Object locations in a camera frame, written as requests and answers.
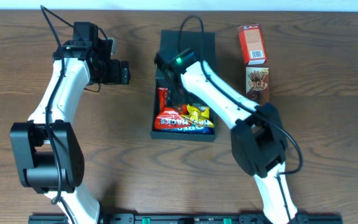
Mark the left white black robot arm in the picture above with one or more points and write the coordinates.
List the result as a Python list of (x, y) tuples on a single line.
[(47, 153)]

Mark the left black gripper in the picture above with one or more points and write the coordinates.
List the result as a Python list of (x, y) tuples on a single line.
[(124, 72)]

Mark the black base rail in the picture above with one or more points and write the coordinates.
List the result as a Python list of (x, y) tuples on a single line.
[(247, 218)]

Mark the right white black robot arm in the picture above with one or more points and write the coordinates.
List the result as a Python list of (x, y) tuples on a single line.
[(258, 139)]

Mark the blue Oreo cookie pack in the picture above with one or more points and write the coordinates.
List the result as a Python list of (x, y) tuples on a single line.
[(189, 130)]

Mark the black gift box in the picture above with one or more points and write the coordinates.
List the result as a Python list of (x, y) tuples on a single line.
[(169, 42)]

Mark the red cardboard snack box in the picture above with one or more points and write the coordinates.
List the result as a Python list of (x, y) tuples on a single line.
[(252, 44)]

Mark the brown Pocky box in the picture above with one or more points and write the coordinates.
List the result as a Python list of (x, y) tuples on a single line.
[(257, 84)]

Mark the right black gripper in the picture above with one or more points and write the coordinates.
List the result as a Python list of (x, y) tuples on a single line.
[(169, 81)]

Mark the yellow Hacks candy bag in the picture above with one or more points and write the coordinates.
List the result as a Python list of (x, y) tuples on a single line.
[(198, 116)]

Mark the red Hacks candy bag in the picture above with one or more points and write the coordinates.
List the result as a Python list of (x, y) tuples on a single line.
[(170, 114)]

